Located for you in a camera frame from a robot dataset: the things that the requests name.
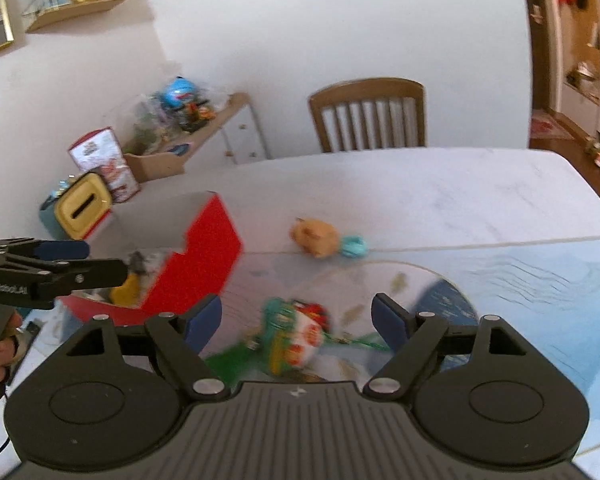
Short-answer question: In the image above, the green patterned pouch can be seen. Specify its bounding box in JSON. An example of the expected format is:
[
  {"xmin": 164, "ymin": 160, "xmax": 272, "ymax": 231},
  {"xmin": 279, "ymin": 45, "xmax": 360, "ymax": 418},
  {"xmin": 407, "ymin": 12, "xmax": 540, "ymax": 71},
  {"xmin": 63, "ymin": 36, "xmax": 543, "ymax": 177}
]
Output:
[{"xmin": 204, "ymin": 297, "xmax": 390, "ymax": 388}]

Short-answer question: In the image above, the yellow spotted plush toy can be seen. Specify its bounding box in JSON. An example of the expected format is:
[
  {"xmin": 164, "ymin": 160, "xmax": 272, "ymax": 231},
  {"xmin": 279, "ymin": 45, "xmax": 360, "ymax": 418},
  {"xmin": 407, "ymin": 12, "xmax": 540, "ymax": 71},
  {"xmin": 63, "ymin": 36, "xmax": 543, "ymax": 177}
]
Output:
[{"xmin": 289, "ymin": 219, "xmax": 340, "ymax": 259}]

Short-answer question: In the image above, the wooden side cabinet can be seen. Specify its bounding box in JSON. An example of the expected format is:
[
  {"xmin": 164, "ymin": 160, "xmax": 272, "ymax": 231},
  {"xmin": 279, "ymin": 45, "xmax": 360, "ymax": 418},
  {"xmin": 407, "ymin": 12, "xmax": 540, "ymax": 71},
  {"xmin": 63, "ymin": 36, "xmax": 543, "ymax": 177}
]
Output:
[{"xmin": 124, "ymin": 92, "xmax": 271, "ymax": 183}]

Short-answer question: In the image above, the teal hair tie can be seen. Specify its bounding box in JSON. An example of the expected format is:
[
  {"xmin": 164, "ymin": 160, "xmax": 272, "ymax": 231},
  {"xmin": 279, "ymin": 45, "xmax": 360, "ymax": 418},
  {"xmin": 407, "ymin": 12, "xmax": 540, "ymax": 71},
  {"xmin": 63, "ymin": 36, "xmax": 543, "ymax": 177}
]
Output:
[{"xmin": 339, "ymin": 234, "xmax": 370, "ymax": 260}]

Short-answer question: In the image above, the red and white cardboard box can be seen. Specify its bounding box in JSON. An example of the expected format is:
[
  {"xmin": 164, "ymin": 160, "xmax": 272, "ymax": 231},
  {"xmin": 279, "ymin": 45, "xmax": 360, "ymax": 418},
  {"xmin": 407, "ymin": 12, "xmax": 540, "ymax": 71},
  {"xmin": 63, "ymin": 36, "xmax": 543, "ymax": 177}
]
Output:
[{"xmin": 61, "ymin": 192, "xmax": 242, "ymax": 325}]

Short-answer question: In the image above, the wooden wall shelf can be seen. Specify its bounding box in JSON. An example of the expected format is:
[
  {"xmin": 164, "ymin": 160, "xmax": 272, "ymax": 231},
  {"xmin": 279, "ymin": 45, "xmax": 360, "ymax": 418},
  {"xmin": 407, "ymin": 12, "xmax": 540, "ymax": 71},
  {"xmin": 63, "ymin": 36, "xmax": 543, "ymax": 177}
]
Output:
[{"xmin": 24, "ymin": 0, "xmax": 126, "ymax": 34}]

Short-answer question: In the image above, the red pet food bag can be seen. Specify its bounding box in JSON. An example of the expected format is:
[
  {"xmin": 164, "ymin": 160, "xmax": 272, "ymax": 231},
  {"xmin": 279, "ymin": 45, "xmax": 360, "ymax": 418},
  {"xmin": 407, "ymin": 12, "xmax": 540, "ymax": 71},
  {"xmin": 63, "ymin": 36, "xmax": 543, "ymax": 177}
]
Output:
[{"xmin": 68, "ymin": 128, "xmax": 140, "ymax": 203}]

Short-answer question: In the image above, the yellow lid tissue box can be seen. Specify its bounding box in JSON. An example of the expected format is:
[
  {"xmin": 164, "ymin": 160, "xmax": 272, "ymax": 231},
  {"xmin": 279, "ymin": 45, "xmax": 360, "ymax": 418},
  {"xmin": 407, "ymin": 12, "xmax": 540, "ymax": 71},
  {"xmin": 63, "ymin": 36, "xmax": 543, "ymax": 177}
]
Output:
[{"xmin": 38, "ymin": 171, "xmax": 112, "ymax": 240}]

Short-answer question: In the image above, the brown wooden chair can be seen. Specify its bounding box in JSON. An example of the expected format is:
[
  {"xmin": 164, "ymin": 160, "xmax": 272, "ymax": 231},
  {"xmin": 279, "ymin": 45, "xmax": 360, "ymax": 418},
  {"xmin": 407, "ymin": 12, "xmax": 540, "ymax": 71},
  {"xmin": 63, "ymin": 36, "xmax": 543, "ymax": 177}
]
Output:
[{"xmin": 309, "ymin": 77, "xmax": 427, "ymax": 153}]

